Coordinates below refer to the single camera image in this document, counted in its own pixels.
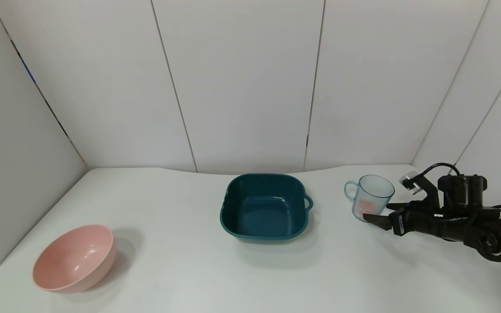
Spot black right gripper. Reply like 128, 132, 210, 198
363, 201, 443, 236

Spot pink and white solid pieces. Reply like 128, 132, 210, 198
357, 199, 381, 218

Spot transparent blue ribbed cup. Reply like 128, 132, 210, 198
344, 174, 395, 223

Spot dark teal square tray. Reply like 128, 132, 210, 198
220, 173, 314, 241

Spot pink plastic bowl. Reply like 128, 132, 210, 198
32, 224, 117, 293

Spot black camera cable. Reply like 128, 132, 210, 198
424, 162, 462, 177

